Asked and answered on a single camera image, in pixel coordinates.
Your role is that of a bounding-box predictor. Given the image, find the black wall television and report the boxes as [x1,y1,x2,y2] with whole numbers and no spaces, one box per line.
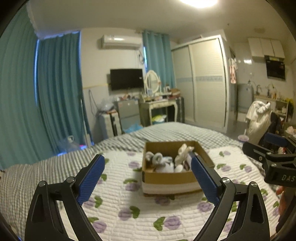
[110,69,144,90]

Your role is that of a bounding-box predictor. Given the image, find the white oval vanity mirror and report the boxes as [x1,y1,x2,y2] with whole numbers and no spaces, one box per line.
[144,70,161,96]

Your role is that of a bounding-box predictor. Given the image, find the cream cloth bundle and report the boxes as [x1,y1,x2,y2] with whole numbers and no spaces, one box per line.
[174,144,196,173]

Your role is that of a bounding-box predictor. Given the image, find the white kitchen wall cabinets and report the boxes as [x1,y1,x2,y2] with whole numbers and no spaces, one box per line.
[248,37,285,59]

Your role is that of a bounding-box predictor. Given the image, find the grey checkered bed sheet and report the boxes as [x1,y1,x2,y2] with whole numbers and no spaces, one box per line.
[1,123,241,238]

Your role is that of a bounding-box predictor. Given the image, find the brown cardboard box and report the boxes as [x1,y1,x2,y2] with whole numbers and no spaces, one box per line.
[142,141,215,196]

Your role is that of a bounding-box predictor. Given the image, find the narrow teal curtain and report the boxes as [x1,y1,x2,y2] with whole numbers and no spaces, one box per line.
[142,30,175,89]

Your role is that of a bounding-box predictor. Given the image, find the purple cup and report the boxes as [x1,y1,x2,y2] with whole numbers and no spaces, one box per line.
[238,135,249,142]

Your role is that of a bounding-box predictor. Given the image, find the white clothes pile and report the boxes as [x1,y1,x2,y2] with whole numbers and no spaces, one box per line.
[245,100,272,144]

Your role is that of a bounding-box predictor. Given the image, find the white suitcase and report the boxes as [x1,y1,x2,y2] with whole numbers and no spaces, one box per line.
[99,111,122,140]

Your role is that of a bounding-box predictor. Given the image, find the white air conditioner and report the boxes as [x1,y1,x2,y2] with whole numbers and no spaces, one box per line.
[102,35,142,50]

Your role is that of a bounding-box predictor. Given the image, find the person's right hand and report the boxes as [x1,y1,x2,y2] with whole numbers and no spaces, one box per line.
[276,186,287,216]

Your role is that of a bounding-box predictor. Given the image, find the grey mini fridge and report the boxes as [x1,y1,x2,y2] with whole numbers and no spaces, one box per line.
[114,99,140,131]

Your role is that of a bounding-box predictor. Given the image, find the white sliding wardrobe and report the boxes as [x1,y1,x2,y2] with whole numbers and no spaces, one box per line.
[171,35,231,133]

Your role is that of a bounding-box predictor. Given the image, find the white floral quilted blanket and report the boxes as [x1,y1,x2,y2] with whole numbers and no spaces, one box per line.
[82,144,279,240]

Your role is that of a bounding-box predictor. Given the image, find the clear water jug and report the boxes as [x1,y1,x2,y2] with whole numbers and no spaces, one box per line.
[58,135,80,153]

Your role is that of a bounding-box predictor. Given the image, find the cream dressing table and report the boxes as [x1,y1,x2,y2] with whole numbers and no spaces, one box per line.
[138,99,178,127]

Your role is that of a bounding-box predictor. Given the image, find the large teal curtain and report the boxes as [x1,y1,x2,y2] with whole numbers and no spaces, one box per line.
[1,6,90,168]

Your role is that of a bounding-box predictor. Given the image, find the black range hood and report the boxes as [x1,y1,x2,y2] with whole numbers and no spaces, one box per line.
[264,56,286,81]

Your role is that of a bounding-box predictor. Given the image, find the white sock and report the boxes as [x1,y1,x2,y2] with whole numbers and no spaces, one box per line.
[145,152,174,173]

